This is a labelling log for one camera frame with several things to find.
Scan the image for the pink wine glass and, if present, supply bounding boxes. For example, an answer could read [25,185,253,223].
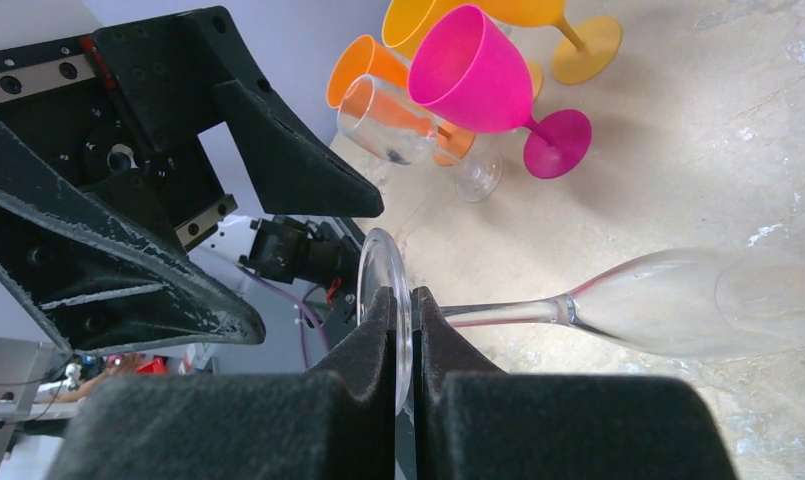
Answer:
[408,4,592,179]

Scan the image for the clear wine glass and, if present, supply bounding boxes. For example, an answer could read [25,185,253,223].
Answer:
[337,74,503,203]
[356,227,805,419]

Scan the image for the yellow wine glass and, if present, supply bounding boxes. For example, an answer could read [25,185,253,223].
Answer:
[478,0,623,85]
[382,1,554,102]

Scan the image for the person in background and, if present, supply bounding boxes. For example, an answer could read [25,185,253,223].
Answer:
[34,353,146,404]

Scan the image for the yellow wine glass front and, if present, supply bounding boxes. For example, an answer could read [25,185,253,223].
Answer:
[382,1,554,102]

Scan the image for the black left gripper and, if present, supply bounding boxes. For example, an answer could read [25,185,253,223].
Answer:
[0,6,384,355]

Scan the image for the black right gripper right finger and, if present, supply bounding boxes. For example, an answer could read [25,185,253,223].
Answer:
[411,287,736,479]

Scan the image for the orange wine glass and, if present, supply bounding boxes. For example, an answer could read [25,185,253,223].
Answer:
[325,34,477,168]

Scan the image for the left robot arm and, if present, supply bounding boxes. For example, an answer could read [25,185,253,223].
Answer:
[0,1,384,355]

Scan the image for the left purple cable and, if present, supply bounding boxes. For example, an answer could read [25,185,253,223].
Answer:
[236,264,334,372]

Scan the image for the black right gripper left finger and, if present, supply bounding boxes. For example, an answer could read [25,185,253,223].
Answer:
[47,287,397,479]

